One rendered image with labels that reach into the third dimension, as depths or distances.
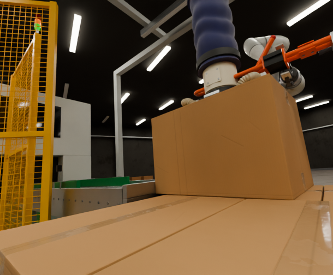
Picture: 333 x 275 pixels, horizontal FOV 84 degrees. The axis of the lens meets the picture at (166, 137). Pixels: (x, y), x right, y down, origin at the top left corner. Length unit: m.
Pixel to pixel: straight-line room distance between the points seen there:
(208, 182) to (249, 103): 0.33
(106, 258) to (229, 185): 0.52
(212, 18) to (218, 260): 1.02
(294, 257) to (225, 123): 0.53
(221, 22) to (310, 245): 0.97
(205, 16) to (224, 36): 0.15
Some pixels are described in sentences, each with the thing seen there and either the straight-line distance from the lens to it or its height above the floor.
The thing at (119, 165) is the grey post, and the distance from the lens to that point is 4.29.
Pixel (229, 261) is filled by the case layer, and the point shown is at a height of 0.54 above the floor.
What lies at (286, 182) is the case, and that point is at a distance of 0.66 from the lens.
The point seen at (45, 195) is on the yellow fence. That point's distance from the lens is 1.52.
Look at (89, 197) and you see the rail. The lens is 1.15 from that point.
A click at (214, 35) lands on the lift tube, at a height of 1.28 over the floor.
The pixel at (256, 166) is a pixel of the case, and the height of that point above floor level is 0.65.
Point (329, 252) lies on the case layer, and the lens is 0.32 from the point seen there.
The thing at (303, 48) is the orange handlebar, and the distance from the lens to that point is 0.94.
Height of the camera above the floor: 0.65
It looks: 11 degrees up
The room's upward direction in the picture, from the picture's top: 5 degrees counter-clockwise
